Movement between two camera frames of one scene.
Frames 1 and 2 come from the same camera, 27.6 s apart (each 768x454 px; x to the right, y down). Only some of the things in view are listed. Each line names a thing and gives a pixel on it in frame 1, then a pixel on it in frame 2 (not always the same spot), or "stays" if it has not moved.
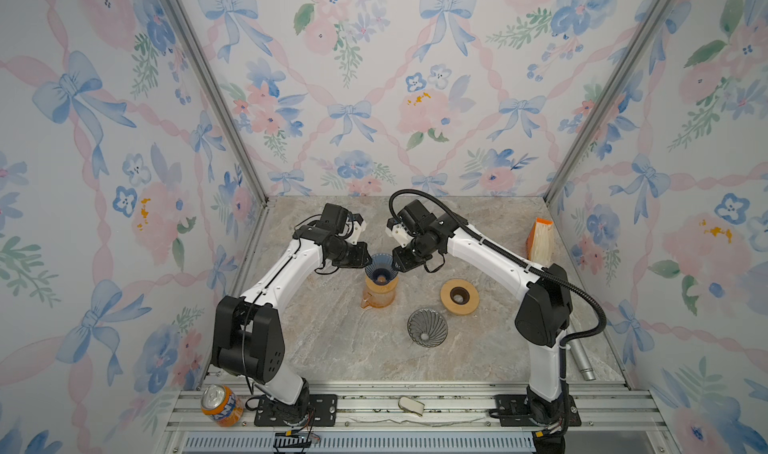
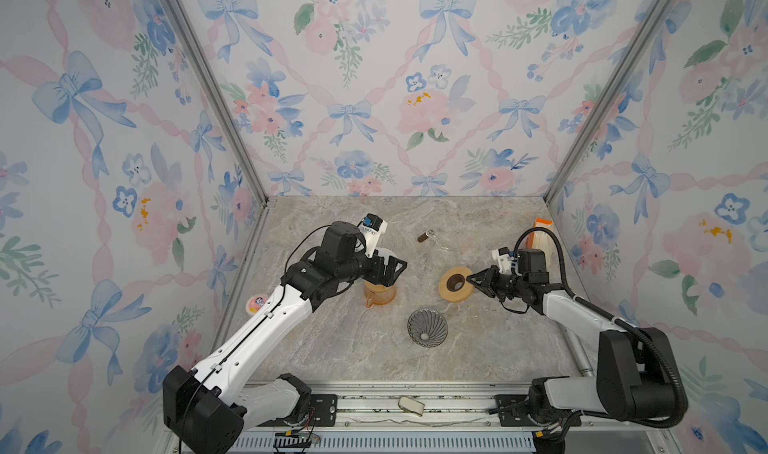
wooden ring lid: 459,309 to 454,286
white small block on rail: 411,405 stays
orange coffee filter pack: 540,242 stays
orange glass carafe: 379,296 stays
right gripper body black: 411,257 to 510,286
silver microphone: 582,360 stays
